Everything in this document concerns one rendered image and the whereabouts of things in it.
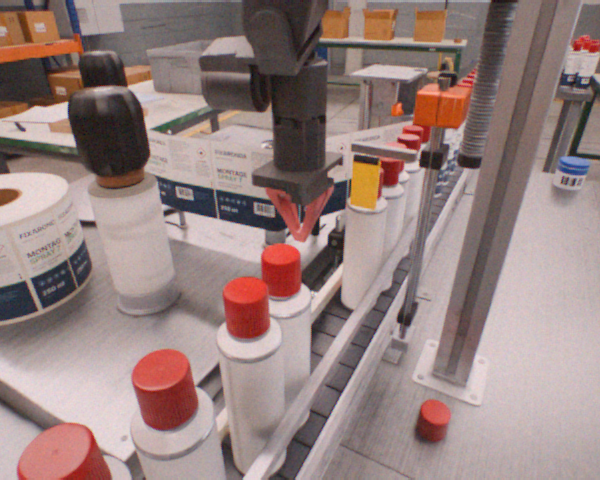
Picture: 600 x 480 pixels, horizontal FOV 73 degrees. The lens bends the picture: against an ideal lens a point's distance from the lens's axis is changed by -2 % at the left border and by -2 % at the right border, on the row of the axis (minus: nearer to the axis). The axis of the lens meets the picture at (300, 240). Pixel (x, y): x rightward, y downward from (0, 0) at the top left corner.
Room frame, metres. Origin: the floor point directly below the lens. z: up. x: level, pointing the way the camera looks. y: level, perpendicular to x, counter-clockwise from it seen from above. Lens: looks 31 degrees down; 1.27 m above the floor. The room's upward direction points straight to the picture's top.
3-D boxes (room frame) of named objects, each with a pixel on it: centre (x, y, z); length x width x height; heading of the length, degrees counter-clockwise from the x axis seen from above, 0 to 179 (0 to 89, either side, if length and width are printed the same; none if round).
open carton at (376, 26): (5.98, -1.02, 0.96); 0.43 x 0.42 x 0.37; 66
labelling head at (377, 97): (0.83, -0.18, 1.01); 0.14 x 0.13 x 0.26; 152
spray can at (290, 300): (0.28, 0.02, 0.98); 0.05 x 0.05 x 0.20
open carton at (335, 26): (6.21, -0.44, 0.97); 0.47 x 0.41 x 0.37; 155
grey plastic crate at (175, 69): (2.64, 0.56, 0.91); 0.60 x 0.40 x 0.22; 162
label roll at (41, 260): (0.52, 0.44, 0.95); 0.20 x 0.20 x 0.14
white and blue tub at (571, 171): (1.02, -0.72, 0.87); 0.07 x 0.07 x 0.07
